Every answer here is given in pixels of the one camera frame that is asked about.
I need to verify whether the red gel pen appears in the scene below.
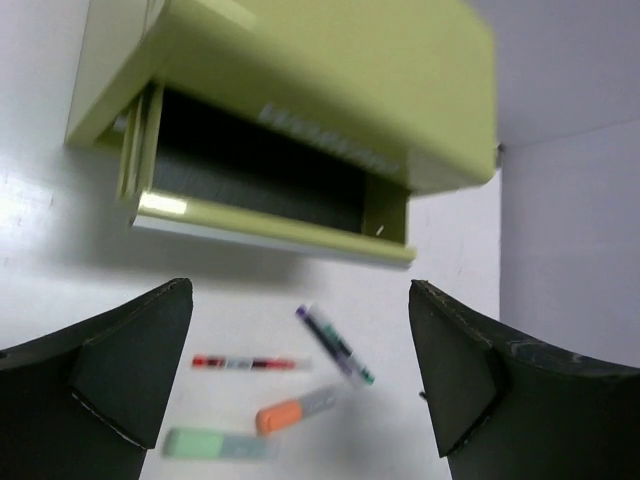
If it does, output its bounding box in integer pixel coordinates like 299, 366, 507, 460
191, 355, 313, 371

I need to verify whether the purple gel pen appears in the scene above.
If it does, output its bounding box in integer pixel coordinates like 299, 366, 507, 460
296, 305, 362, 388

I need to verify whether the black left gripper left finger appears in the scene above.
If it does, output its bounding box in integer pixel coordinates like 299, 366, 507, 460
1, 278, 193, 479

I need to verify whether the green highlighter marker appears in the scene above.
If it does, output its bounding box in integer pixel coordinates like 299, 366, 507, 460
162, 427, 277, 461

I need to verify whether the green metal drawer box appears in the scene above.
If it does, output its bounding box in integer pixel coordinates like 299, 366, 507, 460
65, 1, 497, 269

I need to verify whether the green gel pen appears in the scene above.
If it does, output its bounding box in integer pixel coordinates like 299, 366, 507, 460
322, 322, 375, 386

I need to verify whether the orange highlighter marker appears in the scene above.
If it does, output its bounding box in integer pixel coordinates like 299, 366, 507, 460
255, 386, 338, 436

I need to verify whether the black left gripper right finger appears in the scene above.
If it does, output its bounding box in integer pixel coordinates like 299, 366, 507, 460
409, 280, 639, 479

